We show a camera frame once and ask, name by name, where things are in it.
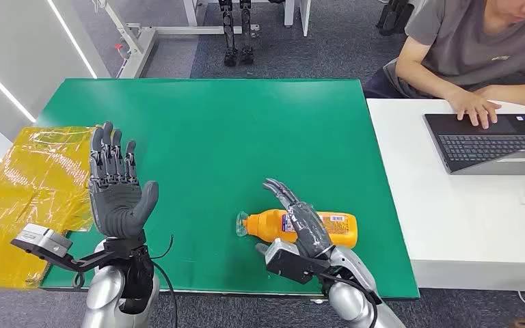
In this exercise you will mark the white metal gantry frame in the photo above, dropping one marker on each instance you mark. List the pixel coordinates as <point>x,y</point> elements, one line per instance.
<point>142,45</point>

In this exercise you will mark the black silver humanoid robot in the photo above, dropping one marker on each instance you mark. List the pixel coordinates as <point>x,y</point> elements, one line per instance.
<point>230,27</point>

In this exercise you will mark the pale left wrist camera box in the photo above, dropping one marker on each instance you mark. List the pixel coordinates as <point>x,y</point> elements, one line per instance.
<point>40,237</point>

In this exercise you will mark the white desk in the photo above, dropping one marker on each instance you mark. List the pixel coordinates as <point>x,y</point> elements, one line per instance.
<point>461,217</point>

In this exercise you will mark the yellow film-wrapped cardboard box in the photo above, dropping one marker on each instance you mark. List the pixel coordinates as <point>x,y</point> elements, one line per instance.
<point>27,181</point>

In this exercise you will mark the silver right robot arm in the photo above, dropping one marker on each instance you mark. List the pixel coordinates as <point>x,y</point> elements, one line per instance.
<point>348,303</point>

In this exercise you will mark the orange plastic bottle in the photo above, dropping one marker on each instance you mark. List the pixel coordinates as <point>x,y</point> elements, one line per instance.
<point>267,226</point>

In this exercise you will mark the person's right forearm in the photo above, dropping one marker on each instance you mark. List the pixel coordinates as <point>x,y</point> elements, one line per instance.
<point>425,83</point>

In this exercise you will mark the dark grey laptop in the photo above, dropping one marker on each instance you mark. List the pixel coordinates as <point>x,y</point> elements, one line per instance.
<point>493,147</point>

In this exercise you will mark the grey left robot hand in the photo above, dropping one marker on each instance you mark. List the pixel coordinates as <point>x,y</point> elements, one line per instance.
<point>117,203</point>

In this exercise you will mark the black right camera bracket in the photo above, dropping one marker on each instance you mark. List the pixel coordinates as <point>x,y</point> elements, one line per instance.
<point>308,271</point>

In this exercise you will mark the red frame knob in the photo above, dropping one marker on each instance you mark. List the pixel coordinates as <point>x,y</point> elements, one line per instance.
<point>119,45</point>

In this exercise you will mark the black left camera bracket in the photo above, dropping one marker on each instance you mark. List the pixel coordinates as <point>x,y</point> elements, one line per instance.
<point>95,261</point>

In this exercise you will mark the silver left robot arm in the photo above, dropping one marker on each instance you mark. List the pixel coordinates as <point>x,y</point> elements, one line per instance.
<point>104,289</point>

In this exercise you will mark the person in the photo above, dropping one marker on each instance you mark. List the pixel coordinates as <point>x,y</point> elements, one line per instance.
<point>461,36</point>

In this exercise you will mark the person's right hand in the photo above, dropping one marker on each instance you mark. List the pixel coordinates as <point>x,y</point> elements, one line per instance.
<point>471,106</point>

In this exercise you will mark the white background table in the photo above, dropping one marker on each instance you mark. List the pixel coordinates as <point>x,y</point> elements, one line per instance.
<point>296,13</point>

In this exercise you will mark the black camera bracket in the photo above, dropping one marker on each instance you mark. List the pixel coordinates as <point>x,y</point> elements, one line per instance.
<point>308,271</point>
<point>95,261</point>

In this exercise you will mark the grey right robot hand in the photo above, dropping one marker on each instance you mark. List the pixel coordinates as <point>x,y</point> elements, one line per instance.
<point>308,226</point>

